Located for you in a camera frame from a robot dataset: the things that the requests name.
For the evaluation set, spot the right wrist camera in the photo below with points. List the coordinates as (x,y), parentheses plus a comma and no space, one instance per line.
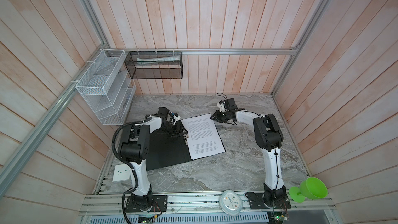
(227,105)

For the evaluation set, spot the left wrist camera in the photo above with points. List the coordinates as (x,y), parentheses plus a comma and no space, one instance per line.
(173,117)

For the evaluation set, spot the white wire mesh shelf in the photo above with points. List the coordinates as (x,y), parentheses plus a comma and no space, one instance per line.
(107,88)

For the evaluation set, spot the aluminium front rail frame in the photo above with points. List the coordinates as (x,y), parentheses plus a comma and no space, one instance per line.
(204,208)

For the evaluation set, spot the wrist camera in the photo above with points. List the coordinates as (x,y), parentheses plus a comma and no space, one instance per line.
(227,105)
(173,117)

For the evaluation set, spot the white printed paper stack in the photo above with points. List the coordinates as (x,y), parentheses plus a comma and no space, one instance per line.
(202,138)

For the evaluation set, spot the white wall socket plate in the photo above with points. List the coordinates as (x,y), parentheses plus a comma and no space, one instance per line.
(121,173)

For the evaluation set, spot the black mesh wall basket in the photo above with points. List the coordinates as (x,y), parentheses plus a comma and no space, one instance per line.
(154,65)

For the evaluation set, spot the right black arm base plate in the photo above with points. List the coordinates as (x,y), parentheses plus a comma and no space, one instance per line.
(258,200)

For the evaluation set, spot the blue black file folder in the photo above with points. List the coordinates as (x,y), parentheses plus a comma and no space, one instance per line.
(166,151)

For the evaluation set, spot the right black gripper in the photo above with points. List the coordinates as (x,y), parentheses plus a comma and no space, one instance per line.
(216,117)

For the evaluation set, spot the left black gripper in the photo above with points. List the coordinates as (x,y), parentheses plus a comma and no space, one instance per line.
(178,131)

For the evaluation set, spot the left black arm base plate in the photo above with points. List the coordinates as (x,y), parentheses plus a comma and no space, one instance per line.
(155,203)

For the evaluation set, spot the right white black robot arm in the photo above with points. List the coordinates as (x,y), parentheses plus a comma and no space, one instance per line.
(269,138)

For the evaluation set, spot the white round clock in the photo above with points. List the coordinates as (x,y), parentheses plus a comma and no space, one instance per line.
(231,203)

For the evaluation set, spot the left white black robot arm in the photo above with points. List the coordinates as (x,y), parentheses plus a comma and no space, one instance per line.
(130,145)

